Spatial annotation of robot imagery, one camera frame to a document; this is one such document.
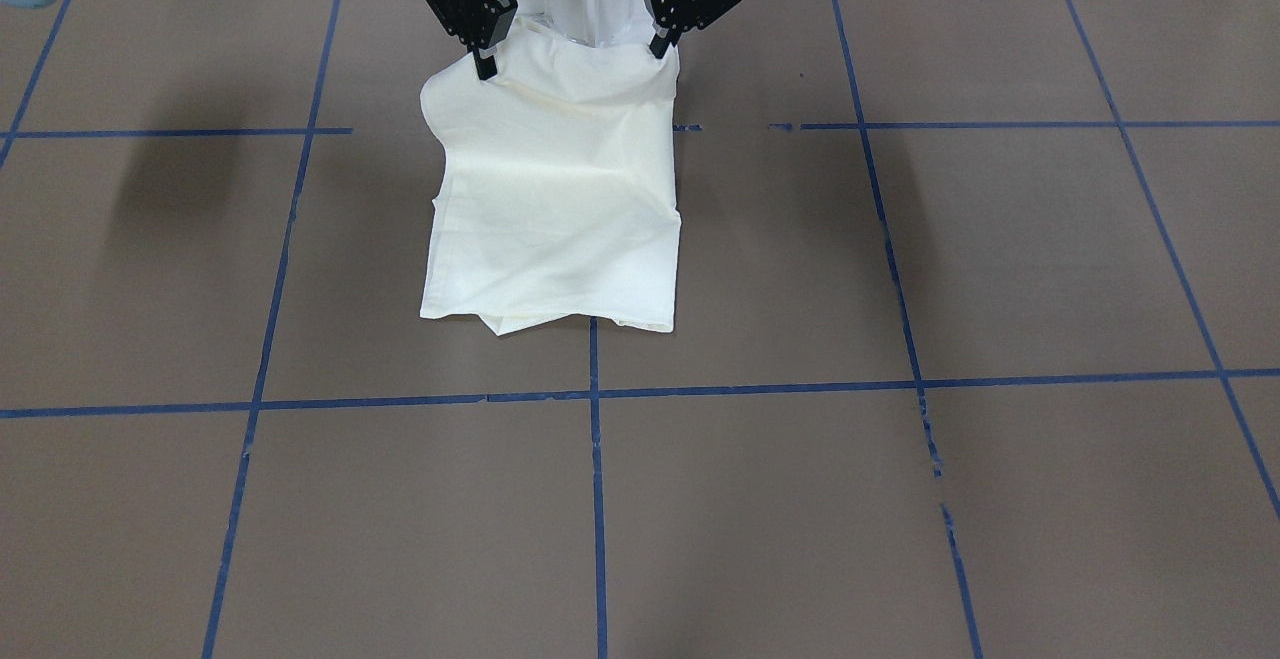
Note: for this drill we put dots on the cream long-sleeve cat shirt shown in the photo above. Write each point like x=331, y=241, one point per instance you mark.
x=558, y=192

